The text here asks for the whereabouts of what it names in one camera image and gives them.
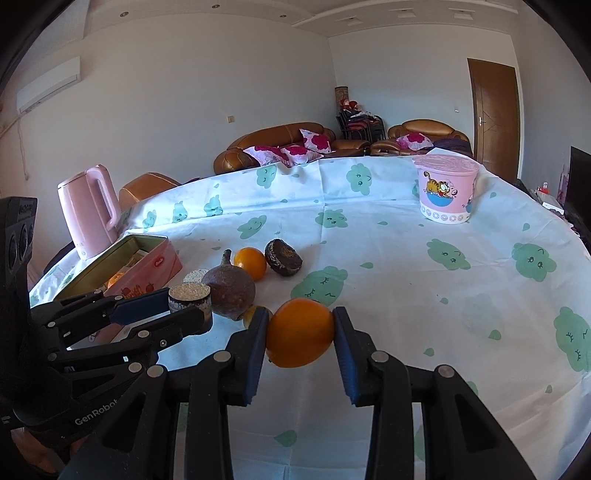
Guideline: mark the yellow citrus fruit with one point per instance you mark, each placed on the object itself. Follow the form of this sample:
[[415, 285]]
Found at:
[[249, 316]]

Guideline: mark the small orange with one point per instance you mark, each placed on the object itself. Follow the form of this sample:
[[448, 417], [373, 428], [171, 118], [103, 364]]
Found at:
[[251, 263]]

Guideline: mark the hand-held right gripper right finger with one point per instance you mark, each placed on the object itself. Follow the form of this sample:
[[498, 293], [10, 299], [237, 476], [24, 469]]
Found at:
[[346, 364]]

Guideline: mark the purple cloth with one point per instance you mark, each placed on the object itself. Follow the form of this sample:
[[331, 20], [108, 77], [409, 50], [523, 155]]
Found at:
[[455, 145]]

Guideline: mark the tall patterned vase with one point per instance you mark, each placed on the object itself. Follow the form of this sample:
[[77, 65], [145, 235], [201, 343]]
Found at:
[[340, 97]]

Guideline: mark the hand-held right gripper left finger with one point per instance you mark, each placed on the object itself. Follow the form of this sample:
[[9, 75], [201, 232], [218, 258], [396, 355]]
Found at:
[[256, 364]]

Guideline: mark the brown leather armchair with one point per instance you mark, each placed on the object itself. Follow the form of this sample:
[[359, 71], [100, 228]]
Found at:
[[415, 125]]

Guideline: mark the round sesame cake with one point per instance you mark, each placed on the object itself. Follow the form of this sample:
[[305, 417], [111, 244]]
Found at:
[[196, 276], [189, 295]]

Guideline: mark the brown leather sofa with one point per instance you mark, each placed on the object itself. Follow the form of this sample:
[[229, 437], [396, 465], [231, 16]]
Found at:
[[272, 136]]

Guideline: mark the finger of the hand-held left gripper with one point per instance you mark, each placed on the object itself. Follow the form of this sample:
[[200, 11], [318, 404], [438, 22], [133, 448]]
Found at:
[[138, 307], [180, 325]]

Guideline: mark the large orange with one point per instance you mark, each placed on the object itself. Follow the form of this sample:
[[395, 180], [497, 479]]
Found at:
[[300, 332]]

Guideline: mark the pink electric kettle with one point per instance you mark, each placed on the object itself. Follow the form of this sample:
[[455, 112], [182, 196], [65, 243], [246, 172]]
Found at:
[[87, 217]]

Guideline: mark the brown passion fruit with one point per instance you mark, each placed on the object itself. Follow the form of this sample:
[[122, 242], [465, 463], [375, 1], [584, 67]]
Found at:
[[228, 290]]

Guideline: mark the brown leather seat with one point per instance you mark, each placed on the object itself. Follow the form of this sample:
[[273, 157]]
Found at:
[[145, 187]]

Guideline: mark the dark brown round cake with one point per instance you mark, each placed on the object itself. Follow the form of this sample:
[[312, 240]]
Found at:
[[282, 258]]

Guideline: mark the brown wooden door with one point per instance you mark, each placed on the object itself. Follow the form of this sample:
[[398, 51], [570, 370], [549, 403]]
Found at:
[[494, 120]]

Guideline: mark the pink cartoon cat tub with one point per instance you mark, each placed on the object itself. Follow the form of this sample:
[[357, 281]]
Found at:
[[445, 194]]

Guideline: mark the stack of black chairs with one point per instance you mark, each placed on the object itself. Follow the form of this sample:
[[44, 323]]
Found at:
[[360, 127]]

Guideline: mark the red floral pillow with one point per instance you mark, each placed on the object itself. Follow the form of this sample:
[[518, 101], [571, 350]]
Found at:
[[300, 152], [265, 154], [316, 141], [413, 141]]

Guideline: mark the pink tin box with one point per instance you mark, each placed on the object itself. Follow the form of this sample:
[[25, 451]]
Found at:
[[154, 267]]

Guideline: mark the cloud printed tablecloth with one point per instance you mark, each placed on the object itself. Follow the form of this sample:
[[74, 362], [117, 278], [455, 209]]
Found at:
[[415, 286]]

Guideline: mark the white air conditioner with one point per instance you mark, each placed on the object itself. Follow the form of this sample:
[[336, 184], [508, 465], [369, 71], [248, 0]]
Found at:
[[48, 85]]

